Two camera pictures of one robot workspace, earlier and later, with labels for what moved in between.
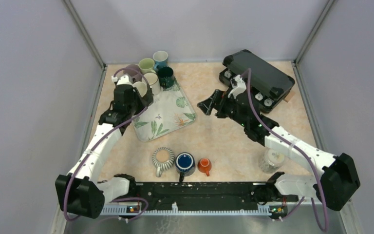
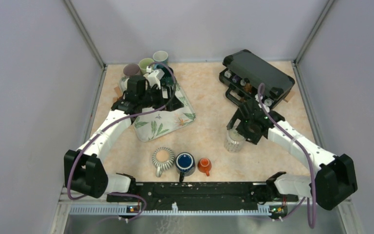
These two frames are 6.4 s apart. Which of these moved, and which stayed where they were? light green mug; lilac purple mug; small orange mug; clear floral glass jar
Moved: clear floral glass jar
Stayed: lilac purple mug; small orange mug; light green mug
